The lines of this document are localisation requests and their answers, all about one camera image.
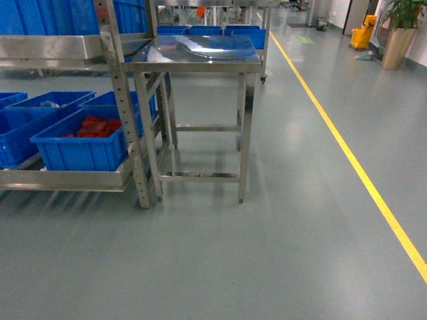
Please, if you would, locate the blue bin with red parts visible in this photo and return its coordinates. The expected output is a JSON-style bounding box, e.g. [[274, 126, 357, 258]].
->
[[31, 91, 127, 171]]

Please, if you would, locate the red parts pile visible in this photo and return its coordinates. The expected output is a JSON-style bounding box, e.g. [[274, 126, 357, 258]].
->
[[63, 115, 121, 138]]

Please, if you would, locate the small stainless steel table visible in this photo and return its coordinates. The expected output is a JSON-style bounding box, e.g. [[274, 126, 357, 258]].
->
[[126, 34, 262, 205]]

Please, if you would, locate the stainless steel flow rack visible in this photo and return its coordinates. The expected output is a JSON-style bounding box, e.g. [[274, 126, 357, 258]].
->
[[1, 1, 166, 208]]

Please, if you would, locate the yellow mop bucket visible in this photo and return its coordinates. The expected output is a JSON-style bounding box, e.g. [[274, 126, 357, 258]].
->
[[350, 15, 377, 49]]

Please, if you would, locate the empty blue bin middle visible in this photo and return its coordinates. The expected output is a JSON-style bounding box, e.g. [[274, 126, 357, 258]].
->
[[1, 91, 96, 169]]

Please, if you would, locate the empty blue bin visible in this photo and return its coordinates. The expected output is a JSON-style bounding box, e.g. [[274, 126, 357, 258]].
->
[[1, 91, 96, 169], [0, 92, 28, 109]]

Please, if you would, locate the empty blue bin left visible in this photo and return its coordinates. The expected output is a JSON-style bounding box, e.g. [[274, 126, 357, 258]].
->
[[0, 92, 28, 109]]

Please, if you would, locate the gold planter pot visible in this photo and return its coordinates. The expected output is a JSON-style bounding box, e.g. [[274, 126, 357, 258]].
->
[[382, 28, 418, 70]]

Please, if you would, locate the green potted plant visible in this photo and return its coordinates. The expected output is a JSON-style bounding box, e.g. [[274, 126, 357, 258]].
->
[[384, 0, 426, 31]]

